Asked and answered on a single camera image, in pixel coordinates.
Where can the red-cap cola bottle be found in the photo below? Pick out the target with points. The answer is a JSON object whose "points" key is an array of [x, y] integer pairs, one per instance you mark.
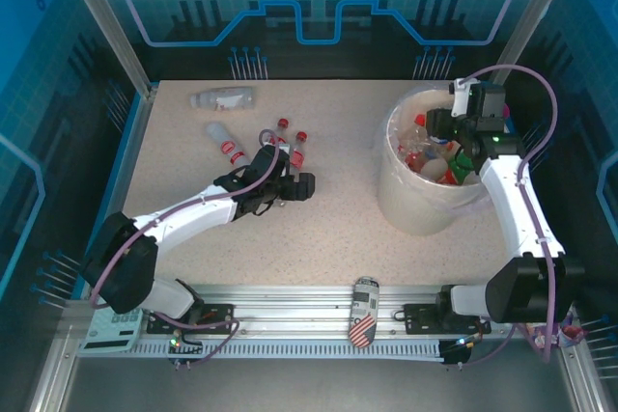
{"points": [[298, 156], [281, 123]]}

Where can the green plastic bottle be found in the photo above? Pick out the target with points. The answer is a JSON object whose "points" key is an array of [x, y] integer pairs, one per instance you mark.
{"points": [[456, 168]]}

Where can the clear plastic bin liner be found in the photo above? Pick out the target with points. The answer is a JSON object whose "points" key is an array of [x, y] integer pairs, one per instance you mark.
{"points": [[388, 132]]}

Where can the clear bottle red oval label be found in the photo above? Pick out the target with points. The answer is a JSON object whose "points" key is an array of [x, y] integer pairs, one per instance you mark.
{"points": [[217, 133]]}

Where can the white plastic bin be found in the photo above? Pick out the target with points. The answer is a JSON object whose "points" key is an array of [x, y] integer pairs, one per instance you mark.
{"points": [[415, 209]]}

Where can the clear bottle white label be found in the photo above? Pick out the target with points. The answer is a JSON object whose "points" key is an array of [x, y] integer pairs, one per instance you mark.
{"points": [[227, 98]]}

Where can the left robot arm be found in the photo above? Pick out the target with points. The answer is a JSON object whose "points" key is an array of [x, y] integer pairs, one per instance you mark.
{"points": [[193, 211]]}

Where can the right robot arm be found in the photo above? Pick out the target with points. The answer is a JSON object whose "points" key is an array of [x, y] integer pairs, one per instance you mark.
{"points": [[512, 209]]}

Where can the flag-print drink can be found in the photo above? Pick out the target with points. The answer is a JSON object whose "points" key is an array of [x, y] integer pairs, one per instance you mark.
{"points": [[363, 310]]}

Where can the black power connector block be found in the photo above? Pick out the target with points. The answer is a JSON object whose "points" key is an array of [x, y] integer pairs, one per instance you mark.
{"points": [[456, 354], [183, 348]]}

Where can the pale green calculator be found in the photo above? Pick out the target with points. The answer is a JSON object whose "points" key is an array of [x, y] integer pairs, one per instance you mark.
{"points": [[108, 335]]}

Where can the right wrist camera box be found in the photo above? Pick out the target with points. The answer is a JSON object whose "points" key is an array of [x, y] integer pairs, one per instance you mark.
{"points": [[461, 98]]}

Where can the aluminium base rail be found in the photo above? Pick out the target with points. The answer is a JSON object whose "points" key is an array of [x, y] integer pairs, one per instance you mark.
{"points": [[289, 306]]}

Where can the aluminium frame post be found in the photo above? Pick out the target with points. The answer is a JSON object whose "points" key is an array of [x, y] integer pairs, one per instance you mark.
{"points": [[524, 21], [107, 21]]}

